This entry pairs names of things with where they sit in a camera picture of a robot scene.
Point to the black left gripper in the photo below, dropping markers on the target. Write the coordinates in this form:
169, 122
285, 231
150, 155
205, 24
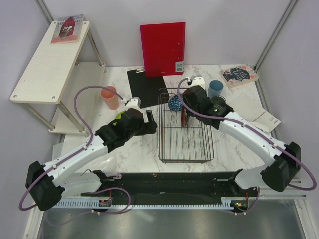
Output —
148, 128

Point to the green plate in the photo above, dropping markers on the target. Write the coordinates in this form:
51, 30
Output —
119, 115

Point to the pink plastic cup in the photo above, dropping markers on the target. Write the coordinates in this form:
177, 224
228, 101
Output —
109, 97

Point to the black wire dish rack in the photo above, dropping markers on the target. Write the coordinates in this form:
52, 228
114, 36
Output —
181, 145

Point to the dark grey ceramic mug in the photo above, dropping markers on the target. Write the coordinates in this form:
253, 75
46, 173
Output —
218, 99

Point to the light blue plastic cup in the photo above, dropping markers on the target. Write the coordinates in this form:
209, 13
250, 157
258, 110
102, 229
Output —
215, 88

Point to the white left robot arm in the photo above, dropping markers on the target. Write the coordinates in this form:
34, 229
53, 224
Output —
45, 182

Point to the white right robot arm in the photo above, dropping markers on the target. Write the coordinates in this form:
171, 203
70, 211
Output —
278, 169

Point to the black clipboard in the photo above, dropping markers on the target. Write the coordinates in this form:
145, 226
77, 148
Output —
146, 88

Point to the blue patterned bowl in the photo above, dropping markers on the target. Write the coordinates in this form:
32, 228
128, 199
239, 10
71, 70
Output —
175, 103

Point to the dark red plate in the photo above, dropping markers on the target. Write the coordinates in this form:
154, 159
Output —
185, 118

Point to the red folder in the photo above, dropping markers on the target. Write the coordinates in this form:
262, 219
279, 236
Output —
163, 48

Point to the floral cover book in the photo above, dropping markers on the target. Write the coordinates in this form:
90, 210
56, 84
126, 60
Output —
239, 75

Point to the white wooden shelf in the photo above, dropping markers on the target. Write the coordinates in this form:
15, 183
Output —
52, 78

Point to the white paper booklet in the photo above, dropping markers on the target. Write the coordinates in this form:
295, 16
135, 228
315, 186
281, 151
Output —
254, 113

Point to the red cover book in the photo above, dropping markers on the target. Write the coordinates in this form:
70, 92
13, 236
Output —
67, 29

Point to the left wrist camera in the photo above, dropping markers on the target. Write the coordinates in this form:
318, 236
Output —
132, 103

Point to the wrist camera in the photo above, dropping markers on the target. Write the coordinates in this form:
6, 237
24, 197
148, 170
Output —
197, 80
132, 103

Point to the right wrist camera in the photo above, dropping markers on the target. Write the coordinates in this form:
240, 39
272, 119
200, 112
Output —
197, 80

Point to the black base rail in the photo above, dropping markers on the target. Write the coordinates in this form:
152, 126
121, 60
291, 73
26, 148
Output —
172, 188

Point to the white cable duct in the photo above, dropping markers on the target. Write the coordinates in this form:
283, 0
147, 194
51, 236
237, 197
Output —
102, 204

